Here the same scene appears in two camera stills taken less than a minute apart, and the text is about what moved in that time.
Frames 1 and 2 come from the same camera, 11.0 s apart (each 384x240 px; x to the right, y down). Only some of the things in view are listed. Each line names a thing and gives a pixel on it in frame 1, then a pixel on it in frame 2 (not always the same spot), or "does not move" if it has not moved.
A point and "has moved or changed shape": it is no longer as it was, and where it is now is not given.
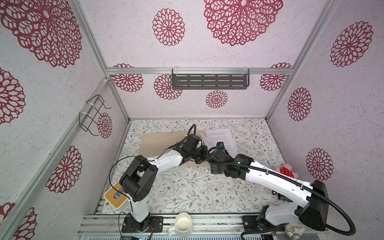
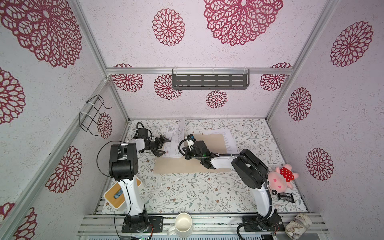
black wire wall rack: [88, 120] does not move
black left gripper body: [199, 154] to [153, 145]
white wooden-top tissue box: [116, 197] does not move
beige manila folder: [153, 144] has moved or changed shape
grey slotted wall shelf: [210, 78] does not move
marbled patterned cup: [295, 230] does not move
